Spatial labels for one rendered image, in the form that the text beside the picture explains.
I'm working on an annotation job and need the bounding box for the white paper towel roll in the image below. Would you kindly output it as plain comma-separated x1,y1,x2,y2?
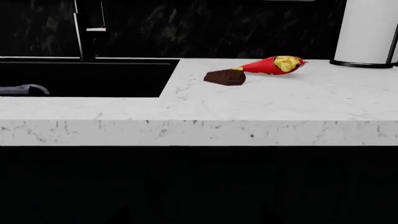
333,0,398,65

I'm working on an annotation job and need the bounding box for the black paper towel holder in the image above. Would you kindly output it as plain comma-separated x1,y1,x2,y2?
329,29,398,69

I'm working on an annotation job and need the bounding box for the red potato chip bag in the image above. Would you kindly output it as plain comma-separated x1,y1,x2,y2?
231,55,309,77

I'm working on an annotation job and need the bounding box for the black sink basin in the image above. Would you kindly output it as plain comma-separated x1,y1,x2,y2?
0,57,181,99

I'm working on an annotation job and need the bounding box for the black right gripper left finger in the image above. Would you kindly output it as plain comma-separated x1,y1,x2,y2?
107,203,135,224

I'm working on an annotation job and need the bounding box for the grey curved object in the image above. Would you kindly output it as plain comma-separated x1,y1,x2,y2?
0,84,50,97

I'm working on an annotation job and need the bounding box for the black sink faucet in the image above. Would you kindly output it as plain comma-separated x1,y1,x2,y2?
72,0,108,62

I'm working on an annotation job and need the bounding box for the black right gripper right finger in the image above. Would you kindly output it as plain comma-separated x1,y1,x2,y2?
261,203,290,224

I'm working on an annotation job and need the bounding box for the brown chocolate bar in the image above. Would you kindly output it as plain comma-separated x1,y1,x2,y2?
203,68,247,88

